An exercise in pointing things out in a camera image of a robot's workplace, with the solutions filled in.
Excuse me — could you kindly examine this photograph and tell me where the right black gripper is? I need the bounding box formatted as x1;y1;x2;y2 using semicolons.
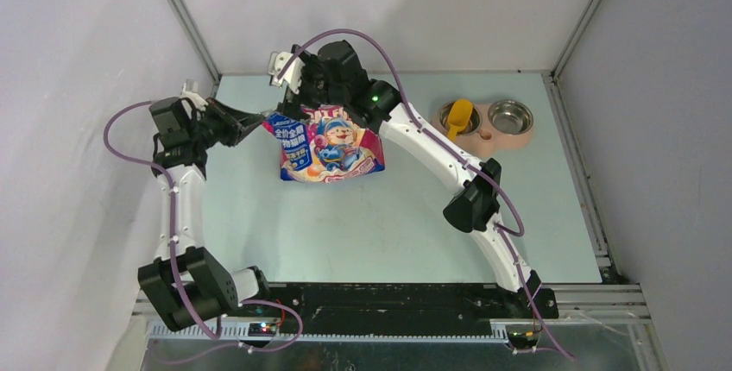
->
275;46;348;126

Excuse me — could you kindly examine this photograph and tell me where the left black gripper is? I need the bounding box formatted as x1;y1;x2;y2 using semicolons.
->
188;98;265;150

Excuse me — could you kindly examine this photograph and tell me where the colourful pet food bag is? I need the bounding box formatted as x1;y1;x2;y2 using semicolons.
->
262;105;385;184

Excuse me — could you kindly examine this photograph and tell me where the pink double bowl stand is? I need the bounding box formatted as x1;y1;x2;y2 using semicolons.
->
453;101;533;160

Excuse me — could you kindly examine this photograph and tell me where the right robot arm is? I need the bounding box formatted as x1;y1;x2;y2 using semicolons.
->
268;41;549;320

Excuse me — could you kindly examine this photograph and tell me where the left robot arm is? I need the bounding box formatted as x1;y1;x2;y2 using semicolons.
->
138;97;273;331

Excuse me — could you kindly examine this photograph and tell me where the yellow plastic scoop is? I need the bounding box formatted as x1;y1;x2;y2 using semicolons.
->
445;98;473;141

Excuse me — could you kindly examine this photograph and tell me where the left steel bowl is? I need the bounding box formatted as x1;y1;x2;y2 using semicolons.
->
437;98;480;139

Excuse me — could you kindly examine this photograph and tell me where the steel bowl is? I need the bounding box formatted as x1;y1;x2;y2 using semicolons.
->
487;99;534;135
437;98;480;139

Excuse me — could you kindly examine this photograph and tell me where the right steel bowl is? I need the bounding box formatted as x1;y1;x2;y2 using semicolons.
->
487;99;534;135

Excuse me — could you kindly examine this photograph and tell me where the left electronics board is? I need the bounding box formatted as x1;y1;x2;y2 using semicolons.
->
247;322;279;338

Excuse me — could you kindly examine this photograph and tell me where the electronics board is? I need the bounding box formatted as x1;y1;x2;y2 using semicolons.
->
247;322;279;338
505;330;541;355

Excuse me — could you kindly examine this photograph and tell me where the right electronics board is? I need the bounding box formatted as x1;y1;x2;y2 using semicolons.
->
505;330;541;355

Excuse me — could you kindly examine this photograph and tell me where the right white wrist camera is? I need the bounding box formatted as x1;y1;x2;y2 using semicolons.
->
267;52;305;94

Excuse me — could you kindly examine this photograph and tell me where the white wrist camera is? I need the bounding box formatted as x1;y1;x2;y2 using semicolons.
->
267;52;305;94
179;79;208;112

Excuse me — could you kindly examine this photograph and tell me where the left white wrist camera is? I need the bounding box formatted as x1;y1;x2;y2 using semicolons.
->
179;79;208;112

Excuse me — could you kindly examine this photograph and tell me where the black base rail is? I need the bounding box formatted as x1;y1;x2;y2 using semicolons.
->
268;282;534;339

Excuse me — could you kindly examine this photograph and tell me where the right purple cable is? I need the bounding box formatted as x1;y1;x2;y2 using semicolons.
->
276;28;576;361

